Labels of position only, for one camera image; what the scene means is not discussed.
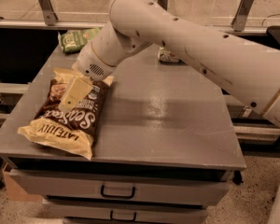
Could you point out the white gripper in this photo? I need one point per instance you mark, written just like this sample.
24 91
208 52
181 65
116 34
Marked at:
90 64

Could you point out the brown Late July chip bag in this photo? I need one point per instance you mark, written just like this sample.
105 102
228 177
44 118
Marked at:
73 131

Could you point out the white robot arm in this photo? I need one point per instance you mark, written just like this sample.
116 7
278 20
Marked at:
248 71

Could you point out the green jalapeno chip bag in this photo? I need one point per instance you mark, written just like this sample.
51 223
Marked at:
74 40

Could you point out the crumpled green white snack bag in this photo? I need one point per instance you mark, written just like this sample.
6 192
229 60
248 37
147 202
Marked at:
167 56

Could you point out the lower grey drawer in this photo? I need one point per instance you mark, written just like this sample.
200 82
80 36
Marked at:
125 212

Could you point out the grey drawer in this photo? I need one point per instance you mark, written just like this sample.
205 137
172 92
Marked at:
125 212
120 188

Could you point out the upper grey drawer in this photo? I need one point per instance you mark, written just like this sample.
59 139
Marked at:
120 188

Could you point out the left metal railing bracket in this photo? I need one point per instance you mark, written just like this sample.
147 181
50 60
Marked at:
49 15

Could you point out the right metal railing bracket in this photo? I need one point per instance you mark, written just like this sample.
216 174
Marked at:
239 21

